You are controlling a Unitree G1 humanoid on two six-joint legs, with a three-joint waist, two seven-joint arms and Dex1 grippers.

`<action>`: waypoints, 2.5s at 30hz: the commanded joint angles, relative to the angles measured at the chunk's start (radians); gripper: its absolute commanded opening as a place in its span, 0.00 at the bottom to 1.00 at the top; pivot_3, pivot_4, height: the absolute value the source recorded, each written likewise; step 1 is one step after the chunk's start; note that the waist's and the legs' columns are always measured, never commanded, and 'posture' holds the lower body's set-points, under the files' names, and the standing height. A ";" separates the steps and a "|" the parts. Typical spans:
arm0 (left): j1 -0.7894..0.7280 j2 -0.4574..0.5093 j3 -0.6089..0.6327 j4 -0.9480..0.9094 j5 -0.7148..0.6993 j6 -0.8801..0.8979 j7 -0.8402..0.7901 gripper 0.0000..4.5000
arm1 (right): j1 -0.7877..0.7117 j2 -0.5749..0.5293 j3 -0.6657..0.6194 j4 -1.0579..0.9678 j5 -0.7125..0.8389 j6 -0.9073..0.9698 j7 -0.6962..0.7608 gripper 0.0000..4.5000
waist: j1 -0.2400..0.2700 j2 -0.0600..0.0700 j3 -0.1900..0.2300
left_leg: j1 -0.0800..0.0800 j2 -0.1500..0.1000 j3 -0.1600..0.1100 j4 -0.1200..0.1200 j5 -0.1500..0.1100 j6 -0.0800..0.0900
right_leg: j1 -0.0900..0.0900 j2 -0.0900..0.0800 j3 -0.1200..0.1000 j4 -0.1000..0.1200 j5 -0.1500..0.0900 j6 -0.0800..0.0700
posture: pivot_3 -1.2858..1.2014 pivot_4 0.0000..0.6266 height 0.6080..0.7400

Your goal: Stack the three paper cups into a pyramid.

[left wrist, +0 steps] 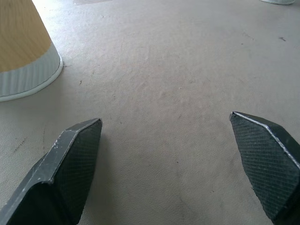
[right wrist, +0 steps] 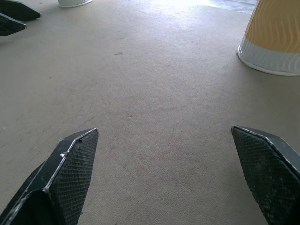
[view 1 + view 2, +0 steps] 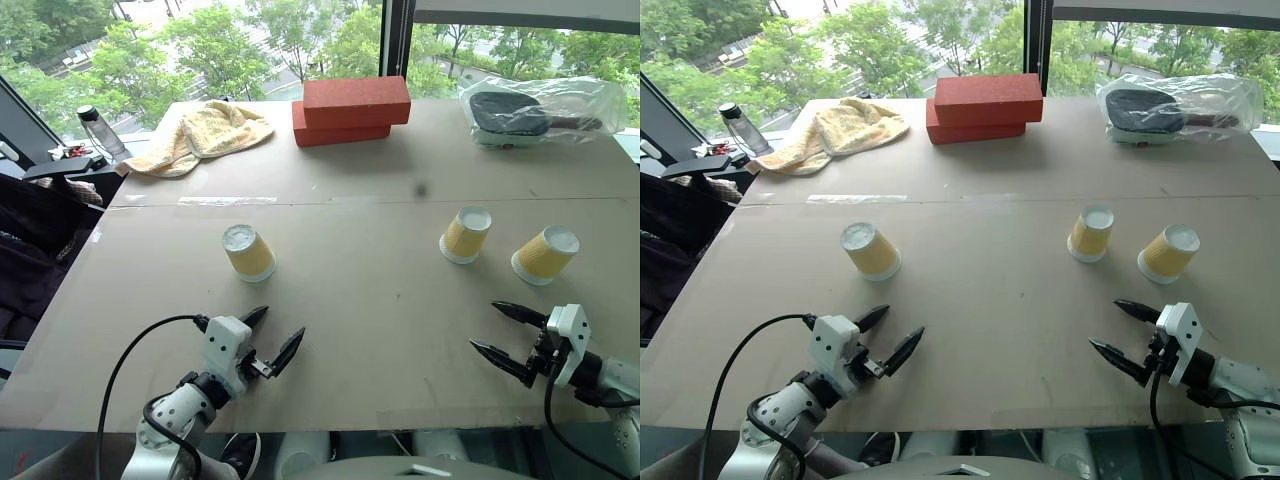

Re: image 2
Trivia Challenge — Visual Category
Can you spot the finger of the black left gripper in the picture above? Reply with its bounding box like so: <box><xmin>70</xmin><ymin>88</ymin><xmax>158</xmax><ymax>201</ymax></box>
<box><xmin>0</xmin><ymin>0</ymin><xmax>42</xmax><ymax>21</ymax></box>
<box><xmin>0</xmin><ymin>13</ymin><xmax>27</xmax><ymax>37</ymax></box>

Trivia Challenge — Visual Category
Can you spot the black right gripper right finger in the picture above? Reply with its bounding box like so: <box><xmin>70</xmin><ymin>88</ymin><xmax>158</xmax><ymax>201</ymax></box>
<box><xmin>231</xmin><ymin>125</ymin><xmax>300</xmax><ymax>225</ymax></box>

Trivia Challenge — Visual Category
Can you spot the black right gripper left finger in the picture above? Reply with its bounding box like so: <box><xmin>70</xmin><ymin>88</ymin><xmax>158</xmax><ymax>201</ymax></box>
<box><xmin>0</xmin><ymin>127</ymin><xmax>99</xmax><ymax>225</ymax></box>

